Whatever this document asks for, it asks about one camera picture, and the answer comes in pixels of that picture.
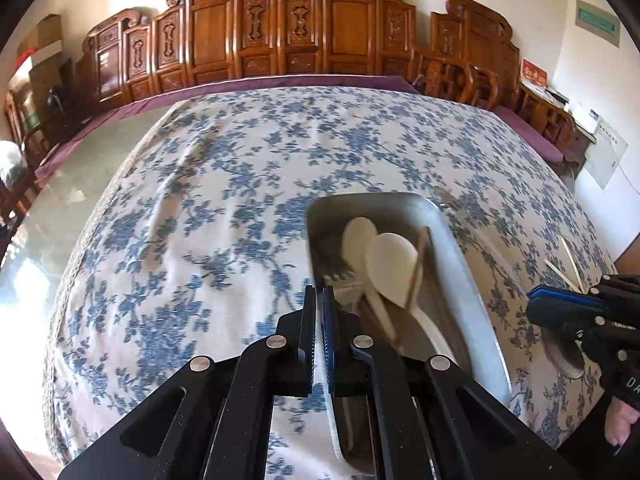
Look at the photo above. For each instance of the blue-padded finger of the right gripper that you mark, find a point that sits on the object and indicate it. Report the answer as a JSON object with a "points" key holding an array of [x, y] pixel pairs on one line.
{"points": [[551, 297]]}

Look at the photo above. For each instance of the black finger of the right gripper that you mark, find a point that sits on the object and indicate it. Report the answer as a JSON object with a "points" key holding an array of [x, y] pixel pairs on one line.
{"points": [[565, 318]]}

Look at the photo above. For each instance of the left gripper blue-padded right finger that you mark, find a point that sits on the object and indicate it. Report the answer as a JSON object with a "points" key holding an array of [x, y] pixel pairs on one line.
{"points": [[428, 419]]}

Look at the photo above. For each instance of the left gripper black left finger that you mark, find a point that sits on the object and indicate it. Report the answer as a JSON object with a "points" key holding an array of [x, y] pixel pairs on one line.
{"points": [[210, 420]]}

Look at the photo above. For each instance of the light bamboo chopstick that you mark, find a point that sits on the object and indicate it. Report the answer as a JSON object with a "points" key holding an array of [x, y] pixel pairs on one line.
{"points": [[571, 285], [573, 265]]}

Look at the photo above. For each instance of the metal rectangular tray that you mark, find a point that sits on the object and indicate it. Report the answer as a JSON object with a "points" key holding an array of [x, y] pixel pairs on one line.
{"points": [[449, 296]]}

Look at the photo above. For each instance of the person's right hand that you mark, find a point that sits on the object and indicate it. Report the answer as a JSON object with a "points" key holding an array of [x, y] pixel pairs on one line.
{"points": [[619, 419]]}

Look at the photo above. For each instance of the stainless steel spoon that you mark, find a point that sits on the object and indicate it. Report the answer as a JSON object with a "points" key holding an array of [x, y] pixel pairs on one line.
{"points": [[564, 354]]}

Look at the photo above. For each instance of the brown wooden chopstick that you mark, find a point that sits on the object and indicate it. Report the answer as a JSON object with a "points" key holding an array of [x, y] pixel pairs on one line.
{"points": [[416, 276]]}

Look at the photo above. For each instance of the white electrical panel box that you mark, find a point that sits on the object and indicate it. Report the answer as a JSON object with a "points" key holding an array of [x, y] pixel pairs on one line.
{"points": [[603, 156]]}

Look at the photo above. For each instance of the purple side bench cushion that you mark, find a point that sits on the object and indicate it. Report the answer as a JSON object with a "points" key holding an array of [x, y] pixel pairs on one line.
{"points": [[544, 148]]}

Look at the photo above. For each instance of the white rice paddle spoon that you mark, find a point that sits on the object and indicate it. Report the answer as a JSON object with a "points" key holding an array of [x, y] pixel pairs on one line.
{"points": [[390, 259]]}

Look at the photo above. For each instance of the blue floral white tablecloth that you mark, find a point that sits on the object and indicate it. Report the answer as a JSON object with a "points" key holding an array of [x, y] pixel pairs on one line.
{"points": [[198, 244]]}

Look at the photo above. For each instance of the white plastic spoon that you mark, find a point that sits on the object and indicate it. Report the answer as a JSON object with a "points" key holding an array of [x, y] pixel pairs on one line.
{"points": [[357, 235]]}

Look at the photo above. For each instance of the red sign card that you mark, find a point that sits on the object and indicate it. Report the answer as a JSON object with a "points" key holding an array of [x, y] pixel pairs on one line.
{"points": [[533, 74]]}

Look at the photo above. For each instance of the carved wooden side bench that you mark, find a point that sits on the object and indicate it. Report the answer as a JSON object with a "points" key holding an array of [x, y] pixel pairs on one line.
{"points": [[483, 38]]}

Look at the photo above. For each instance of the carved wooden bench backrest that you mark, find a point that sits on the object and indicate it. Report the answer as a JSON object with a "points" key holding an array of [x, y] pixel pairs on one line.
{"points": [[129, 57]]}

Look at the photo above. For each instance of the green wall plaque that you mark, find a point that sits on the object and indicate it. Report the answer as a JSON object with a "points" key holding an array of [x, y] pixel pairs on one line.
{"points": [[599, 22]]}

